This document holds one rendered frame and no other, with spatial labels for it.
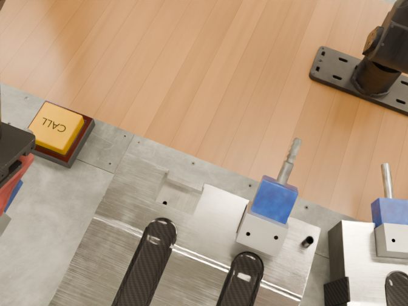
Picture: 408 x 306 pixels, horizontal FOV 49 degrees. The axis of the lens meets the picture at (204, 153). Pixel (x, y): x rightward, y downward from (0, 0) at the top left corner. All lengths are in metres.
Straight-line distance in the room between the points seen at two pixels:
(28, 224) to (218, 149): 0.29
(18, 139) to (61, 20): 0.41
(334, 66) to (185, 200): 0.37
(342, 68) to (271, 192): 0.35
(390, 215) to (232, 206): 0.21
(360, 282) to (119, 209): 0.31
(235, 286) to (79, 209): 0.25
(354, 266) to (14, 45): 0.62
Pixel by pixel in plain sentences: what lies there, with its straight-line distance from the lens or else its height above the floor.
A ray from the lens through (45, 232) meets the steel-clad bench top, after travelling 0.66.
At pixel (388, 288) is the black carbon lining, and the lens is 0.63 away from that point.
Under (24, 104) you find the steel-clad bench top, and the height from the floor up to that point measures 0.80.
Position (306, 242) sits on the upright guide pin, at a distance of 0.55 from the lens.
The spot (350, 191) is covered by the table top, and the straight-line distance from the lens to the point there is 0.71.
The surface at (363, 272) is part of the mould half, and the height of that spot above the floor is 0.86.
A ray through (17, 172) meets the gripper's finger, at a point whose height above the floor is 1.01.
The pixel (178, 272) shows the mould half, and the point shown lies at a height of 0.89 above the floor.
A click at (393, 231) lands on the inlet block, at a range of 0.62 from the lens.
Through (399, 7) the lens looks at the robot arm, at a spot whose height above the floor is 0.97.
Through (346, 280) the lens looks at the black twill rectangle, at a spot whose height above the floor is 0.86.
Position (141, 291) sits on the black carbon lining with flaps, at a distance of 0.54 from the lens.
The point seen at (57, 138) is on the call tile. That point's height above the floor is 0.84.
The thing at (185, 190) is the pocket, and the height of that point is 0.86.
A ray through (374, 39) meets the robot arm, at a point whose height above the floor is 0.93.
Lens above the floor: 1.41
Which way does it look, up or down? 64 degrees down
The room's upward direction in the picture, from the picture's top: 11 degrees clockwise
